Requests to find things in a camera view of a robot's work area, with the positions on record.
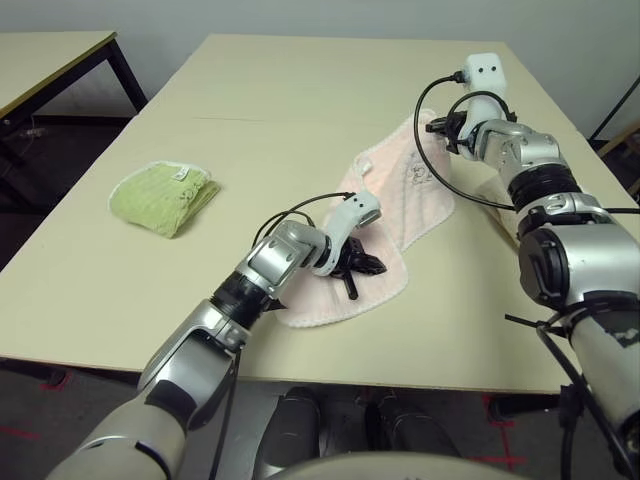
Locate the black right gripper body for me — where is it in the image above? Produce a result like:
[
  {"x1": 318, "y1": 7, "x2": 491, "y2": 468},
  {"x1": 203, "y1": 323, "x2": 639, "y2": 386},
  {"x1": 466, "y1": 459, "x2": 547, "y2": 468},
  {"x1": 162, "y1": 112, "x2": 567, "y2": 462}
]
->
[{"x1": 446, "y1": 111, "x2": 475, "y2": 150}]

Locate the black robot left foot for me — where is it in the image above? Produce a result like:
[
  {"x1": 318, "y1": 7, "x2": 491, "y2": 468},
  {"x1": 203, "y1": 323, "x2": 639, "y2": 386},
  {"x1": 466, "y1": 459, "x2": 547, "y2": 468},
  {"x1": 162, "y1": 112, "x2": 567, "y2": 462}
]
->
[{"x1": 259, "y1": 387, "x2": 321, "y2": 476}]

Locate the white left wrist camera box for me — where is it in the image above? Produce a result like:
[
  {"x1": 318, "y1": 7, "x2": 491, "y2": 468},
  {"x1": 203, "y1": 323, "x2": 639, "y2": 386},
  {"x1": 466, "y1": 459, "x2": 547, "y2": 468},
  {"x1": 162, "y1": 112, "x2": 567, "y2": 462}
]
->
[{"x1": 314, "y1": 192, "x2": 384, "y2": 279}]

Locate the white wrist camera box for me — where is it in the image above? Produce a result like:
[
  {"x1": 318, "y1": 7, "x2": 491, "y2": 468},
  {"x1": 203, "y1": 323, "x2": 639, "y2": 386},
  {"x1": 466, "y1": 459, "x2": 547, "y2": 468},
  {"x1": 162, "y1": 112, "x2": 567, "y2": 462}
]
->
[
  {"x1": 459, "y1": 51, "x2": 510, "y2": 161},
  {"x1": 314, "y1": 192, "x2": 384, "y2": 279}
]

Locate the green folded towel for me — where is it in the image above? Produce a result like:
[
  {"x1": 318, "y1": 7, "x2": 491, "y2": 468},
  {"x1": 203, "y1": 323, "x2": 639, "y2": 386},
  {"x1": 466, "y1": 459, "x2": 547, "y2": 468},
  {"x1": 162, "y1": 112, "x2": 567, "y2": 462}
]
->
[{"x1": 107, "y1": 160, "x2": 222, "y2": 240}]

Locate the beige folded towel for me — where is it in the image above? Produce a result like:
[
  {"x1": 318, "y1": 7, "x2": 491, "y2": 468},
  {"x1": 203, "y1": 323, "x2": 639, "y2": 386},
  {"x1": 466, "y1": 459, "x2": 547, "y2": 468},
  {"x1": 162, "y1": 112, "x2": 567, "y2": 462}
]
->
[{"x1": 469, "y1": 169, "x2": 521, "y2": 246}]

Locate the black table leg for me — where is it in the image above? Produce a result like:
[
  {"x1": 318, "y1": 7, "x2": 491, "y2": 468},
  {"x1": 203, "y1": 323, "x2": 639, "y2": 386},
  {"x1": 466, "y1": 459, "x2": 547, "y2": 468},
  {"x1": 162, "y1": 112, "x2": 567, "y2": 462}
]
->
[
  {"x1": 0, "y1": 359, "x2": 71, "y2": 390},
  {"x1": 487, "y1": 392, "x2": 566, "y2": 422}
]

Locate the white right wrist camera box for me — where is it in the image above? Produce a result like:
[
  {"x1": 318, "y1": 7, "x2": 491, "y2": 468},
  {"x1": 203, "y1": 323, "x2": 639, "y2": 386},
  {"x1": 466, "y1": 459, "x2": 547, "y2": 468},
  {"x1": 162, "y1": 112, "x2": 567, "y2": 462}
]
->
[{"x1": 459, "y1": 51, "x2": 510, "y2": 161}]

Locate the black robot right foot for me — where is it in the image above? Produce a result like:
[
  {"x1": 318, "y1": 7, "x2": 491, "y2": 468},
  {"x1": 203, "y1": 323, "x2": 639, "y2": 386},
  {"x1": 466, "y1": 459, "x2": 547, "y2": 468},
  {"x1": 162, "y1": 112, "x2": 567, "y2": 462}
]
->
[{"x1": 364, "y1": 392, "x2": 461, "y2": 459}]

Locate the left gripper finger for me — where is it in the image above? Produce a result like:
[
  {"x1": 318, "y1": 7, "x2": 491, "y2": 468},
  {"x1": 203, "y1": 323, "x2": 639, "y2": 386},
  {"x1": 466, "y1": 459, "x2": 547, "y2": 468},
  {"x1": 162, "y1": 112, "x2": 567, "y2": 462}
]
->
[
  {"x1": 341, "y1": 271, "x2": 361, "y2": 302},
  {"x1": 358, "y1": 251, "x2": 390, "y2": 277}
]

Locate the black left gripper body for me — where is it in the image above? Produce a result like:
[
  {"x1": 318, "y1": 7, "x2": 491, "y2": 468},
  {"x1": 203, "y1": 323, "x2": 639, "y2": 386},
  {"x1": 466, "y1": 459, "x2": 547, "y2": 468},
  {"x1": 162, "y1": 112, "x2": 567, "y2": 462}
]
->
[{"x1": 329, "y1": 236, "x2": 372, "y2": 279}]

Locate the black tripod stand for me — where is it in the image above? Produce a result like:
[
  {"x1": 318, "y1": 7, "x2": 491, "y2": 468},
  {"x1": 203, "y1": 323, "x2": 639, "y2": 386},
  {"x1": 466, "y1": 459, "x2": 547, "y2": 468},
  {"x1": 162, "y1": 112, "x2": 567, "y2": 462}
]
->
[{"x1": 587, "y1": 74, "x2": 640, "y2": 144}]

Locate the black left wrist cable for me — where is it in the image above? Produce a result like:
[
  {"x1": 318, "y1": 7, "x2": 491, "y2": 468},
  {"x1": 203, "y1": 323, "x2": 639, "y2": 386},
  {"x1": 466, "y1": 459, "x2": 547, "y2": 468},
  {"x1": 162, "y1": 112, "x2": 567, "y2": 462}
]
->
[{"x1": 252, "y1": 192, "x2": 359, "y2": 247}]

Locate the pink towel with white trim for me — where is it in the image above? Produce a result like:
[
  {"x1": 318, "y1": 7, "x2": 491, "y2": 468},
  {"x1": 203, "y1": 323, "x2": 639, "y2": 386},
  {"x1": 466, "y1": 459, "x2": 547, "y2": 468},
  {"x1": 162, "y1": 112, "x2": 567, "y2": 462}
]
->
[{"x1": 277, "y1": 110, "x2": 457, "y2": 330}]

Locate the beige table with black frame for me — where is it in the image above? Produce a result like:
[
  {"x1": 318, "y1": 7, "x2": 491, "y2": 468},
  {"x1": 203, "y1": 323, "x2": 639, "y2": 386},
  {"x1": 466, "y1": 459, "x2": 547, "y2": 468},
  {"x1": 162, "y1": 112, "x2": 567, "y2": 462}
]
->
[{"x1": 0, "y1": 31, "x2": 149, "y2": 176}]

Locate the pale robot torso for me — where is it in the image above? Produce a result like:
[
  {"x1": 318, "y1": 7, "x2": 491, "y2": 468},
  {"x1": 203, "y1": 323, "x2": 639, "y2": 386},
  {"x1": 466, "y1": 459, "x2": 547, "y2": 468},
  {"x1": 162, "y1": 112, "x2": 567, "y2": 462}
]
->
[{"x1": 259, "y1": 452, "x2": 531, "y2": 480}]

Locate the black robot foot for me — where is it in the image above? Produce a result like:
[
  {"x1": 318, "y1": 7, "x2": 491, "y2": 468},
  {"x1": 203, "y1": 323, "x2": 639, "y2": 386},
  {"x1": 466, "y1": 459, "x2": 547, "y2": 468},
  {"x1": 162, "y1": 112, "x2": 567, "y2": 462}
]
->
[
  {"x1": 364, "y1": 392, "x2": 461, "y2": 459},
  {"x1": 259, "y1": 387, "x2": 321, "y2": 476}
]

